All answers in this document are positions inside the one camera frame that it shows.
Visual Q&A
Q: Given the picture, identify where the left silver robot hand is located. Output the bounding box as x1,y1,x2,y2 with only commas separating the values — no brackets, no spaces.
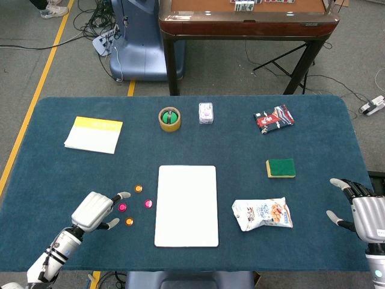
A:
70,191,132,233

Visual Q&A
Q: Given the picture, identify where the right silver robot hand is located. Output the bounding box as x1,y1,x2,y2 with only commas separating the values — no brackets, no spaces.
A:
325,178,385,244

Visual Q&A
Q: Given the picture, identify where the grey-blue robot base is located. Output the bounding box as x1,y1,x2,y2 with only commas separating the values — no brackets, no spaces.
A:
125,270,256,289

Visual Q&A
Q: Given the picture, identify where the white rectangular board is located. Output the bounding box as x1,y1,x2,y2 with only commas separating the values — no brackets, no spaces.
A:
154,164,220,248

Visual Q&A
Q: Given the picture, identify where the yellow and white notebook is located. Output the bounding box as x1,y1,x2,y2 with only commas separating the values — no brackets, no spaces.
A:
64,116,124,155

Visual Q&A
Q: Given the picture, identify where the green and yellow sponge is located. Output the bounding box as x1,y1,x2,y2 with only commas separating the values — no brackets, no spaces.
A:
265,158,297,179

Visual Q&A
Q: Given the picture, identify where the white snack bag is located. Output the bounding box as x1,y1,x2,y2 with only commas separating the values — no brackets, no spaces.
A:
231,197,294,232

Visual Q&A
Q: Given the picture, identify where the tan packing tape roll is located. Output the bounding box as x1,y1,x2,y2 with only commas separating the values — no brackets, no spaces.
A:
158,106,182,132

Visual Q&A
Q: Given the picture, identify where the green and black ball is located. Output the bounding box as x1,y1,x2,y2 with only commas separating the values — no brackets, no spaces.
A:
162,109,179,125

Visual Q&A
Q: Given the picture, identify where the blue felt table cloth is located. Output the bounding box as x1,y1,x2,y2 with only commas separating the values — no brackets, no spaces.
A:
0,95,377,273

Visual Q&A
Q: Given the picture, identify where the dark patterned card box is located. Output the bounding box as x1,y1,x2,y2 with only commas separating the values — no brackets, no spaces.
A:
253,104,295,135

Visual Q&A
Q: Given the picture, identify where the white power strip with plugs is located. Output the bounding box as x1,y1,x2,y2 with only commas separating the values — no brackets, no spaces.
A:
91,25,121,57

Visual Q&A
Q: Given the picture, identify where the person in black clothes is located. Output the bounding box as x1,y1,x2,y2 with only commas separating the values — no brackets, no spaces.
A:
29,0,69,19

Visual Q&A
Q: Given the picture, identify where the brown mahjong table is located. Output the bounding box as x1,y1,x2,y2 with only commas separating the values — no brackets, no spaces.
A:
158,0,340,96

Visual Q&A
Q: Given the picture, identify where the white-faced mahjong tile row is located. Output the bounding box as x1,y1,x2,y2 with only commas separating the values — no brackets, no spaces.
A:
230,0,304,12

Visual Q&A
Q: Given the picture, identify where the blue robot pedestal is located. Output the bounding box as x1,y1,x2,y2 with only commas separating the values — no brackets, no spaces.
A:
109,0,186,81

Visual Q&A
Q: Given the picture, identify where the black cable bundle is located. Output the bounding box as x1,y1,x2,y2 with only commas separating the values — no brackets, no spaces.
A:
73,0,124,40

